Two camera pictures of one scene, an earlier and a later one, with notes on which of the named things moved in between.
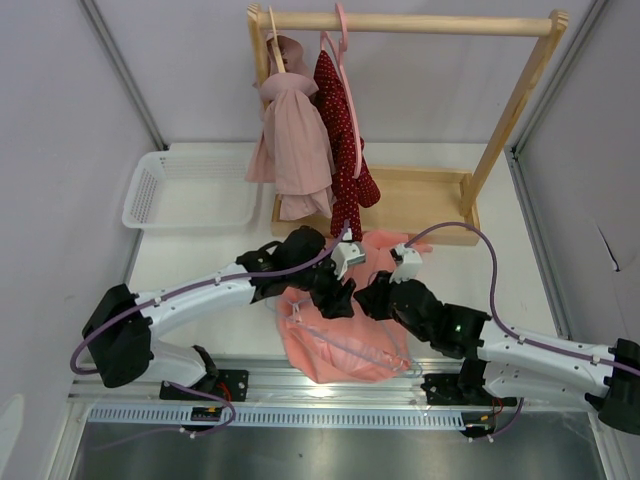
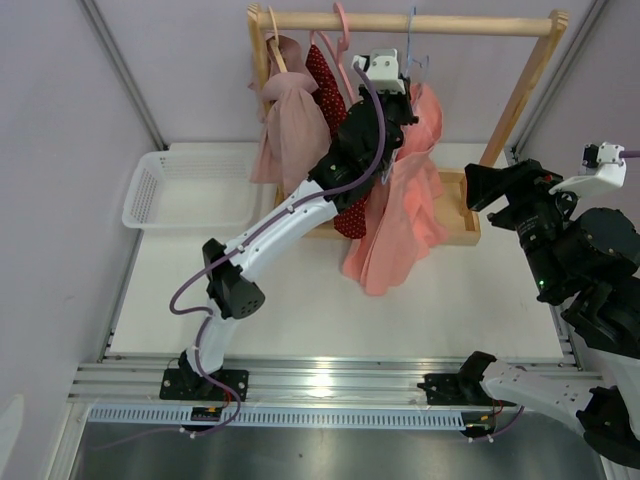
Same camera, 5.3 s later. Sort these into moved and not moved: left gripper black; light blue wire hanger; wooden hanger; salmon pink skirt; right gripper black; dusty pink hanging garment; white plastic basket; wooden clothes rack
Moved: right gripper black; left gripper black; salmon pink skirt; light blue wire hanger
Not moved: wooden hanger; dusty pink hanging garment; white plastic basket; wooden clothes rack
